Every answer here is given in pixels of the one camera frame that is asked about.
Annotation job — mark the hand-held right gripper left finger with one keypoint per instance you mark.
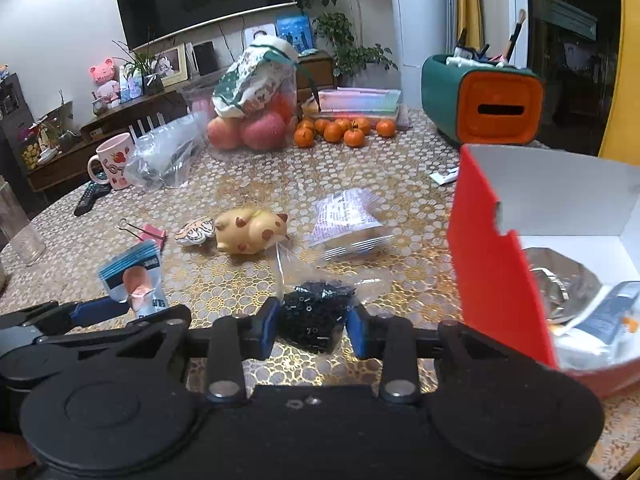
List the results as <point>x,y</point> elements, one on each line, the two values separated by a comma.
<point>269,327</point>

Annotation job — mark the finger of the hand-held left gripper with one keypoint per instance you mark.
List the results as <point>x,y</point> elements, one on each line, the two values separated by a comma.
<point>80,338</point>
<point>92,312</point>

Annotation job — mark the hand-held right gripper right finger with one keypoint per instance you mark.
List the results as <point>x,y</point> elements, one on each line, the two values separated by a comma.
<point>356,332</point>

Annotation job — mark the bag of black screws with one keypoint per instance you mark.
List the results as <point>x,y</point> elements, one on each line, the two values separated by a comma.
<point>310,315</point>

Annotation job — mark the small blue white sachet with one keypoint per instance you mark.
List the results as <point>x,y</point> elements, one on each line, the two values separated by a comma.
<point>130,265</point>

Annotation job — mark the yellow pig toy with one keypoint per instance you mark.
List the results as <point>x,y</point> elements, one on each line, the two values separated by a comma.
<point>250,232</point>

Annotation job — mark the pink binder clip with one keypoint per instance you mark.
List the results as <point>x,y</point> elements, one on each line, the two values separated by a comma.
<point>152,234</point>

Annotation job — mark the clear snack packet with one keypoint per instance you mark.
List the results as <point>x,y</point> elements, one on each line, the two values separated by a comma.
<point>347,220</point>

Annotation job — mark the orange striped plush charm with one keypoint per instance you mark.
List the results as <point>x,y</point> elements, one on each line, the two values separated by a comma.
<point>196,231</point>

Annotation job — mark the red cardboard box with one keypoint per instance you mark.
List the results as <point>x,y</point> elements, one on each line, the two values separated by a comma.
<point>490,285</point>

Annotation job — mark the silver foil packet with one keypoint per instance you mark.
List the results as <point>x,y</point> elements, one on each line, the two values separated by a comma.
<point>565,280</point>

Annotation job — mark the large white plastic packet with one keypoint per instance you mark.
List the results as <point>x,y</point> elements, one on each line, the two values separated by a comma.
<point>600,325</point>

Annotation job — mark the gold lace covered desktop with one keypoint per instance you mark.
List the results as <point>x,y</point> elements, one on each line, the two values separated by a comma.
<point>200,280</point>

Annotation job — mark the person's left hand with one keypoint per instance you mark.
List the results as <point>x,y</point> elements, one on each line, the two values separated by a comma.
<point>12,452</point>

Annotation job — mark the drinking glass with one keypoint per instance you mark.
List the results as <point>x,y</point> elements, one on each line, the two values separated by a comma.
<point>20,230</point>

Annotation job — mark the black remote control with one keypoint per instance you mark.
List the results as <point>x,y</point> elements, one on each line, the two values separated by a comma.
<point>90,200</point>
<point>101,177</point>

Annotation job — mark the pink strawberry mug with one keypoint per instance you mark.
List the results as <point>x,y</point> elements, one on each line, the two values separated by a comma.
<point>117,162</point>

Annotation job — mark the wooden television cabinet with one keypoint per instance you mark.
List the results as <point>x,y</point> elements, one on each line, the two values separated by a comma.
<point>65,160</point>

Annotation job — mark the clear plastic bag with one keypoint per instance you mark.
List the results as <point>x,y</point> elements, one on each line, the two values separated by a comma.
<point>165,155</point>

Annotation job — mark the red apple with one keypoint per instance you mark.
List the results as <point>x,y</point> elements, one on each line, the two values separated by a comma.
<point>264,132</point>
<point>225,135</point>

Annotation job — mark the pile of tangerines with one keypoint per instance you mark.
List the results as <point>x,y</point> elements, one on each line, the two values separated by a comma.
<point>340,132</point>

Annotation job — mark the pink bear figure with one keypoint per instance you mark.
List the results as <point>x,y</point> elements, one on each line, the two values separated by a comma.
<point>105,82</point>

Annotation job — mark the pastel storage case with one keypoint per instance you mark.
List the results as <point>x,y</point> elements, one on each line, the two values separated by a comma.
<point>360,100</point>

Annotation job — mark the clear fruit bowl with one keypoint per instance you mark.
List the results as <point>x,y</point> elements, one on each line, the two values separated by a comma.
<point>197,105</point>

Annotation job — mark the small plant in glass pot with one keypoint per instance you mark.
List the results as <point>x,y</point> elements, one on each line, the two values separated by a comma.
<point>150,82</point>

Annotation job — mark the green white printed bag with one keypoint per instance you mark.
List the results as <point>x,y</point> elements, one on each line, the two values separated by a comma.
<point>250,77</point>

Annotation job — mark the white framed photo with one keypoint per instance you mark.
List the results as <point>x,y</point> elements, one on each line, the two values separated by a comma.
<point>170,65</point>

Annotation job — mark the green orange tissue box organizer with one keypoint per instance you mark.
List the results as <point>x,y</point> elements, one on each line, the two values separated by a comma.
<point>500,105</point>

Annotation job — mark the black speaker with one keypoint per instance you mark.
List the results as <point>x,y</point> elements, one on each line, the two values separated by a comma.
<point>206,58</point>

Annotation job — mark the green potted tree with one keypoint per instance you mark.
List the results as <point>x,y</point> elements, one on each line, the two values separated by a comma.
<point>345,45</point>

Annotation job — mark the white tube in organizer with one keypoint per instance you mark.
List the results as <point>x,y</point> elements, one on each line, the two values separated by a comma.
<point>462,61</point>

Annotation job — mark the blue picture card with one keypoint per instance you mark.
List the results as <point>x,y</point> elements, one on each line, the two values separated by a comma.
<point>295,32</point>

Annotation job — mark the white standing air conditioner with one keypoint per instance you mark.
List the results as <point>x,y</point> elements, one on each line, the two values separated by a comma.
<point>420,10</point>

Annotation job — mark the makeup brush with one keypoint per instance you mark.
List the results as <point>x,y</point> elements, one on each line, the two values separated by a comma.
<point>517,32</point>

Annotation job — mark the grey curtain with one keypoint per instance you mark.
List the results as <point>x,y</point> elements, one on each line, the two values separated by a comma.
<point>451,5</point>

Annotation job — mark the glass sliding door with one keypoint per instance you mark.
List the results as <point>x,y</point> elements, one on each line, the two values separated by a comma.
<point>565,60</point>

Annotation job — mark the yellow curtain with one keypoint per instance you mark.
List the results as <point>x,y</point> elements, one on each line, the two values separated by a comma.
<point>470,5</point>

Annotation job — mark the child photo frame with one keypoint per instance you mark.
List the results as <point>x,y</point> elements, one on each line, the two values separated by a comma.
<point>260,34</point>

